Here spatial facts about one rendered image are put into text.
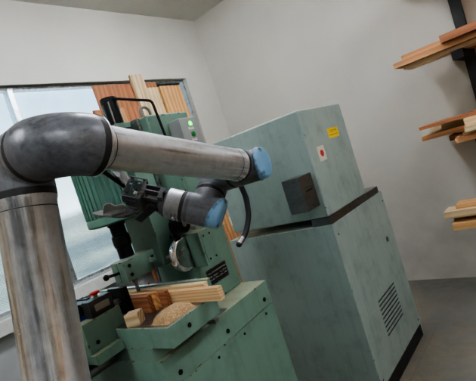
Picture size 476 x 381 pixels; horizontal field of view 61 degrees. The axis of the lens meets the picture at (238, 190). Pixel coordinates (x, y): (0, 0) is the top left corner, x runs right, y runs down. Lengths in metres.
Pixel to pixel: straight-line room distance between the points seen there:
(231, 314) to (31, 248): 0.82
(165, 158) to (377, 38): 2.56
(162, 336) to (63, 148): 0.62
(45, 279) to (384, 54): 2.82
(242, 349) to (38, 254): 0.88
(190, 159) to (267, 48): 2.82
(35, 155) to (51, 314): 0.28
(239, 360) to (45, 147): 1.00
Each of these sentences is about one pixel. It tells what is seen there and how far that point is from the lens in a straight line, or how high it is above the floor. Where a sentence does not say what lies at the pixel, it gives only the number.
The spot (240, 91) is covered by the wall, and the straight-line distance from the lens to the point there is 3.84.
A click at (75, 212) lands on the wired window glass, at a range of 2.92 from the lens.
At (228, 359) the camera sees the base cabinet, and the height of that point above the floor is 0.66.
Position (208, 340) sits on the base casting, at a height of 0.76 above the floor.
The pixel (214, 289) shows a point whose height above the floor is 0.94.
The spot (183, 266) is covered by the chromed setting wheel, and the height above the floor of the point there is 0.99.
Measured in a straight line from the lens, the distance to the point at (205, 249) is 1.40.
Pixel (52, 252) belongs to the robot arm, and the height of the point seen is 1.20.
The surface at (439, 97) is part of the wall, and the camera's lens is 3.13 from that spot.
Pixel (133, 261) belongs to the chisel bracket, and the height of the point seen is 1.05.
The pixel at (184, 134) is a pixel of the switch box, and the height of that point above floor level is 1.42.
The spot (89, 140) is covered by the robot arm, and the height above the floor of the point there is 1.37.
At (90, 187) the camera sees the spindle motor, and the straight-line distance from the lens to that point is 1.35.
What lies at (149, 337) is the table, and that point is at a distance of 1.22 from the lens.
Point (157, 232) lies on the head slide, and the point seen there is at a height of 1.12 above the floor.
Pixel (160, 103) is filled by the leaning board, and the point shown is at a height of 1.92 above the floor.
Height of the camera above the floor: 1.24
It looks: 3 degrees down
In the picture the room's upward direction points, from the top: 18 degrees counter-clockwise
